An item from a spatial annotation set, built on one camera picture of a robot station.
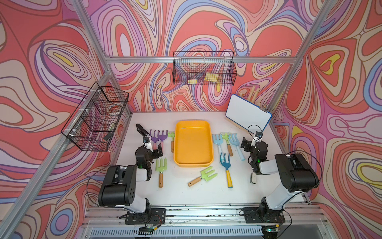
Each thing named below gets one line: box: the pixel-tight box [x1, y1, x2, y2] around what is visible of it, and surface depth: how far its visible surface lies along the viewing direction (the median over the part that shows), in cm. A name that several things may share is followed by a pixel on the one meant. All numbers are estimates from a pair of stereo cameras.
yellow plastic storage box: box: [173, 119, 215, 168], surface depth 101 cm
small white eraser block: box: [250, 172, 258, 185], surface depth 85 cm
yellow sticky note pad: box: [204, 73, 219, 82], surface depth 91 cm
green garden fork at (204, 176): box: [187, 166, 218, 187], surface depth 88 cm
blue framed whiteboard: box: [225, 93, 273, 133], surface depth 93 cm
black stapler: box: [135, 123, 150, 137], surface depth 106 cm
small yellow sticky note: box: [188, 79, 198, 85], surface depth 84 cm
